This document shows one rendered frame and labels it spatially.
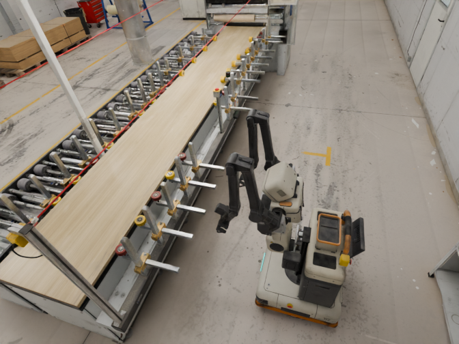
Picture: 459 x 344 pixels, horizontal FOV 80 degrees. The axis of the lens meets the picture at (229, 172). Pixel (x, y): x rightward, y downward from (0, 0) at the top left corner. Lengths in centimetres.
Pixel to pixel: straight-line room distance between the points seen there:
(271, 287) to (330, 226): 75
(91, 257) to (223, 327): 123
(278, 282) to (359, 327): 74
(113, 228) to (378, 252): 243
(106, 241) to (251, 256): 141
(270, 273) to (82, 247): 146
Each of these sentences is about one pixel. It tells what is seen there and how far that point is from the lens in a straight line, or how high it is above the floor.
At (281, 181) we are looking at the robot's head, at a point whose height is 138.
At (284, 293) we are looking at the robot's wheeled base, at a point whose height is 28.
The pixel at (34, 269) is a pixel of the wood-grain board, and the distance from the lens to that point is 230.
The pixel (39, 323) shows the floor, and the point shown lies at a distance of 323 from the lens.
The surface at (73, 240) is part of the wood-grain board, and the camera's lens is 228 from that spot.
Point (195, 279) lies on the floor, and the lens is 281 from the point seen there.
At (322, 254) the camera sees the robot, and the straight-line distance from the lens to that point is 199.
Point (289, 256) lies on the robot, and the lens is 202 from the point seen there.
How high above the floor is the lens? 251
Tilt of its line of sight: 44 degrees down
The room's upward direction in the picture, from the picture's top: 6 degrees counter-clockwise
